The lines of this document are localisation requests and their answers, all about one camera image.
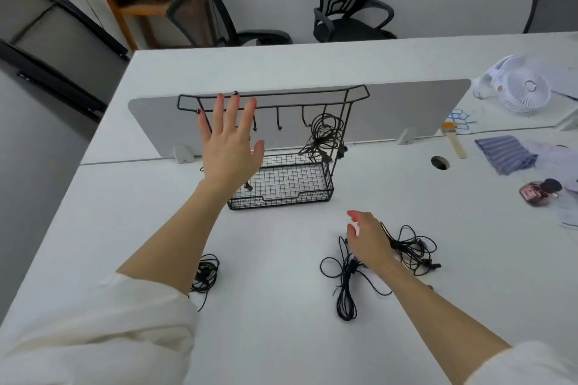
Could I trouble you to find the person's right hand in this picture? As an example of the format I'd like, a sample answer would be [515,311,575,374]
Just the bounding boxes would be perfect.
[345,210,399,273]

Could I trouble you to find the person's left hand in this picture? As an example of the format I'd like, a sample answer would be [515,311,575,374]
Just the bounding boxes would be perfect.
[197,92,266,200]

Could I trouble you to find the person's left forearm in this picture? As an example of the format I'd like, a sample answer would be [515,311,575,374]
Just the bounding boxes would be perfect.
[116,179,233,299]

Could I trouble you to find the person's right forearm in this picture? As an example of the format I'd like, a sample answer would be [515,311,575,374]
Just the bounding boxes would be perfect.
[377,258,513,374]

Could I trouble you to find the black tilted office chair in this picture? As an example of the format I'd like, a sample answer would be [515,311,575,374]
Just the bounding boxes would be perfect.
[166,0,294,49]

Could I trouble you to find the grey desk divider panel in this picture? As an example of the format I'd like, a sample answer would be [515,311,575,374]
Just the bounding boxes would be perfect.
[128,79,472,162]

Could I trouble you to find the blue striped cloth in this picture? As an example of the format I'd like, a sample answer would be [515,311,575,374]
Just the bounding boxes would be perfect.
[474,135,539,176]

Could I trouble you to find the grey black folded table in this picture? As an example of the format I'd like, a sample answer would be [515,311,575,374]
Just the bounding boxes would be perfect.
[0,0,132,123]

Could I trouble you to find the pink perfume bottle black cap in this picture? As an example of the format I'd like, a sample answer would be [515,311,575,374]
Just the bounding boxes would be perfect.
[519,178,563,208]

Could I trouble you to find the white shirt sleeve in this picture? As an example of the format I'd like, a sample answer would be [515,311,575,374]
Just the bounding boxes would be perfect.
[458,341,578,385]
[0,273,199,385]

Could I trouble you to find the white desk fan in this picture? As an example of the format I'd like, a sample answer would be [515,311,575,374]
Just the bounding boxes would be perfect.
[473,54,552,114]

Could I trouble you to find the grey mesh office chair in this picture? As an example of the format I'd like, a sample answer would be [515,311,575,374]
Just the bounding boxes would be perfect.
[522,0,578,35]

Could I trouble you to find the black wire basket rack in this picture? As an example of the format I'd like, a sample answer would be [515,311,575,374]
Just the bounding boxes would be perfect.
[177,85,371,211]

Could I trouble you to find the long looped black cable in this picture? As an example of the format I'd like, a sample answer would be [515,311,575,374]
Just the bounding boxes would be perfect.
[320,236,393,322]

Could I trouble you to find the black cable with plug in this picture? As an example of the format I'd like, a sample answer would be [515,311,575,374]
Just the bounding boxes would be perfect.
[381,222,442,276]

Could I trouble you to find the tangled black earphone cable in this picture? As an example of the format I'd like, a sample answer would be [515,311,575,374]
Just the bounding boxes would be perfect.
[297,112,348,165]

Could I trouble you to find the small black cable bundle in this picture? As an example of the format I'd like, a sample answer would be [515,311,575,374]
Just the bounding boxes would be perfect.
[186,254,221,313]

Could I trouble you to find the wooden handled brush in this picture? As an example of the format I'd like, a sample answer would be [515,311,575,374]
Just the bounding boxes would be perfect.
[440,122,467,159]

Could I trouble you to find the blue wire frame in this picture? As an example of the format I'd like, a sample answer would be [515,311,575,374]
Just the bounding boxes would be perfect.
[446,108,473,134]

